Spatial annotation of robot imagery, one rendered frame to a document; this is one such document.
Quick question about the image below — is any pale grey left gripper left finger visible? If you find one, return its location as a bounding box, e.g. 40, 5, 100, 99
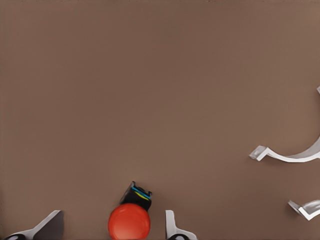
0, 209, 64, 240

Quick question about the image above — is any pale finger of the right gripper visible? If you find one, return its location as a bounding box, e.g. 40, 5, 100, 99
248, 136, 320, 164
287, 199, 320, 222

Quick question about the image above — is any red push button black base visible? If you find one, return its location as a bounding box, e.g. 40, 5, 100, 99
107, 180, 153, 240

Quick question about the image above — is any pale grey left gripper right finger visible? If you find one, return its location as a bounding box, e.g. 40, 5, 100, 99
165, 209, 198, 240

